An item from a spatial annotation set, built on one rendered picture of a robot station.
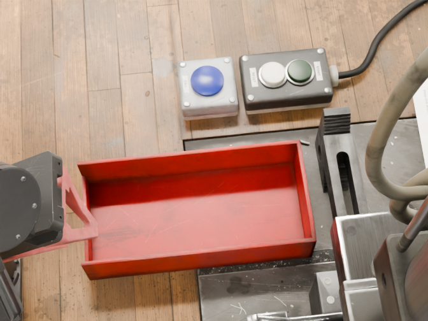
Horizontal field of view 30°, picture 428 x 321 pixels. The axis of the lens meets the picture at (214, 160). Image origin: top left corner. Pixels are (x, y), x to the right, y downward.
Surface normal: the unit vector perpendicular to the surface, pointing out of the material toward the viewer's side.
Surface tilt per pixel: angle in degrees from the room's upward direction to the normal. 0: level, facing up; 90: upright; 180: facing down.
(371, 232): 0
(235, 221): 0
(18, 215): 65
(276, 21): 0
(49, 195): 29
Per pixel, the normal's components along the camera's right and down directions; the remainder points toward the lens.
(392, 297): -0.99, 0.10
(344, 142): -0.01, -0.40
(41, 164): -0.50, -0.32
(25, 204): 0.79, 0.22
